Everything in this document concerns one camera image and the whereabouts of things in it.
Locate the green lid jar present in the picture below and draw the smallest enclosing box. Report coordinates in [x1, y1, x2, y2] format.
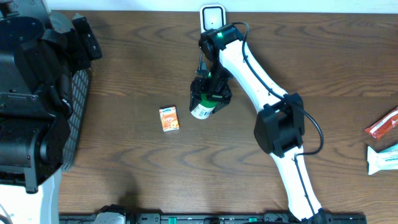
[190, 93, 218, 119]

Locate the small orange snack box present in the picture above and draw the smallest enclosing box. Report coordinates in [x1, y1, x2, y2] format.
[159, 106, 180, 132]

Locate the orange candy bar wrapper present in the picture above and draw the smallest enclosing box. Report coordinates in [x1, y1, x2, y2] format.
[364, 108, 397, 140]

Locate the teal wipes packet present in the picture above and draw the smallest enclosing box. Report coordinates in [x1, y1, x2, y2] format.
[367, 145, 397, 175]

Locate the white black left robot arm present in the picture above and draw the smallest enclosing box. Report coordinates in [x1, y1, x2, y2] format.
[1, 0, 102, 223]

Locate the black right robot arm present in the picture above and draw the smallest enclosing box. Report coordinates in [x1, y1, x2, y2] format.
[189, 22, 327, 223]

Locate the white barcode scanner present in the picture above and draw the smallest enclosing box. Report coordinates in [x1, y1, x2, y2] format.
[200, 4, 226, 33]

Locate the grey plastic mesh basket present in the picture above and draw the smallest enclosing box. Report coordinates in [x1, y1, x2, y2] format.
[62, 70, 90, 172]

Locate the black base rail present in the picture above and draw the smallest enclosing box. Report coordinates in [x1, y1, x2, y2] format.
[59, 204, 367, 224]

